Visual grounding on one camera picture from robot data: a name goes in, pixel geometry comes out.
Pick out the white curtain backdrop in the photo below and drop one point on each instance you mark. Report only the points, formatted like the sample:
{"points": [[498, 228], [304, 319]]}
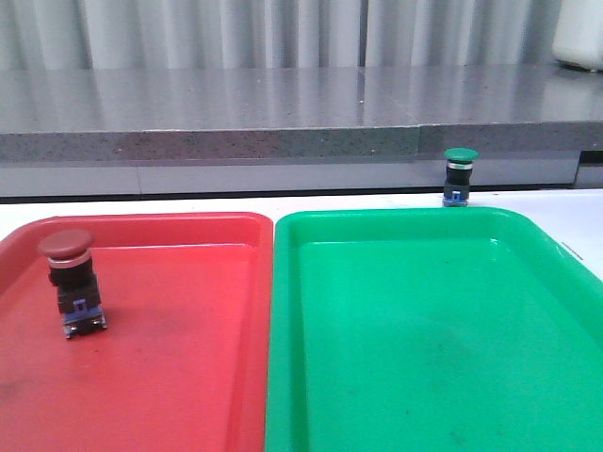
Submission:
{"points": [[111, 35]]}

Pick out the white container on counter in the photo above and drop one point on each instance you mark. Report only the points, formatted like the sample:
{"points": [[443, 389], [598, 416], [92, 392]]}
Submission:
{"points": [[578, 36]]}

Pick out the grey stone counter slab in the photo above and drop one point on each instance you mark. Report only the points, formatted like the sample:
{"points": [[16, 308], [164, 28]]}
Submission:
{"points": [[391, 113]]}

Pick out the green mushroom push button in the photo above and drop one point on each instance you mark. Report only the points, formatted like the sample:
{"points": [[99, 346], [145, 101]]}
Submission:
{"points": [[458, 172]]}

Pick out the red plastic tray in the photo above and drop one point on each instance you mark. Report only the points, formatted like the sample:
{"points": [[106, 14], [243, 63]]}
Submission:
{"points": [[182, 363]]}

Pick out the red mushroom push button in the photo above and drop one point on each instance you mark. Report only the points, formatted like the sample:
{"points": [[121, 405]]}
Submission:
{"points": [[71, 273]]}

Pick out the green plastic tray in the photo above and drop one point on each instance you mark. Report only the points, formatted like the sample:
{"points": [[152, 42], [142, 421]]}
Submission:
{"points": [[431, 329]]}

